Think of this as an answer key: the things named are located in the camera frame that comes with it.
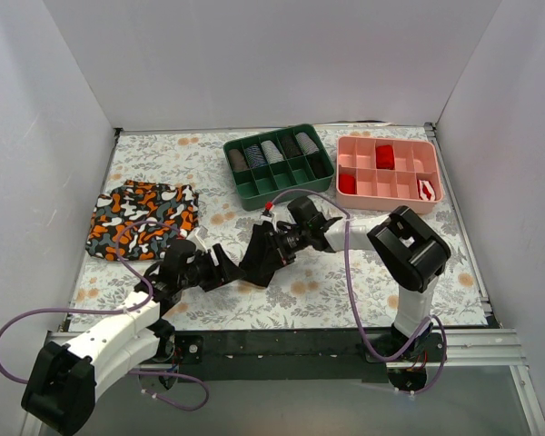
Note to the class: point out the red white rolled underwear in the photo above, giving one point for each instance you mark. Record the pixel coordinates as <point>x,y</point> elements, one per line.
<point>426,190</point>

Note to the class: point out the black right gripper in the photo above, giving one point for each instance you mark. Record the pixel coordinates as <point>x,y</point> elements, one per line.
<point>275,248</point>

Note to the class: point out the red rolled underwear lower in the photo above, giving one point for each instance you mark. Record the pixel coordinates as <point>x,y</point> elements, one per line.
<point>347,183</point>

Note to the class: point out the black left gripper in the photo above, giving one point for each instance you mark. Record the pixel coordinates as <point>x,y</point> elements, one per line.
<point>214,268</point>

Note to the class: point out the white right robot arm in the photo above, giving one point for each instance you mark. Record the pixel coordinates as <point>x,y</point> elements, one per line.
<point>413,254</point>

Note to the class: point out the black underwear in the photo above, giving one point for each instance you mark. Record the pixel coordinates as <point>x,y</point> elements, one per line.
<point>252,263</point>
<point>317,165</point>

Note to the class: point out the grey white striped rolled underwear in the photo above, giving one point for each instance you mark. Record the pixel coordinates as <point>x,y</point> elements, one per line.
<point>307,144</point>

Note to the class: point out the red rolled underwear upper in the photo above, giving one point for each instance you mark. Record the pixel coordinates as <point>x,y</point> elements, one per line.
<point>385,159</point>

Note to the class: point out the brown rolled underwear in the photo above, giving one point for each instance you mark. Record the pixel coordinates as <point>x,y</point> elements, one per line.
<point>237,161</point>

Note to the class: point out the pink divided organizer box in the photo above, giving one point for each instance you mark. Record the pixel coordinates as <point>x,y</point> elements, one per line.
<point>385,190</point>

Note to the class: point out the orange camouflage underwear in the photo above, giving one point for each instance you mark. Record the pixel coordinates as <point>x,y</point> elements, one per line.
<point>139,220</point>

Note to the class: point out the black rolled underwear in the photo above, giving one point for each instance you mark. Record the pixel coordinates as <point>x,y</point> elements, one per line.
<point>317,165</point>

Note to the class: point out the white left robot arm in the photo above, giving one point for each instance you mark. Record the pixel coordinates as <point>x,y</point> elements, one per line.
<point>67,379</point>

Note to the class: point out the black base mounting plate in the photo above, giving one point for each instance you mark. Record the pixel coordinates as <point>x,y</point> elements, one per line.
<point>279,355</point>

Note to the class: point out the green divided organizer box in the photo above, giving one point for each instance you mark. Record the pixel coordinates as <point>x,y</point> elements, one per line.
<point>258,186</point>

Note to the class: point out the blue striped rolled underwear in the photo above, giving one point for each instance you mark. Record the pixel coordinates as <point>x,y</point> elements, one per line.
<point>254,156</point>

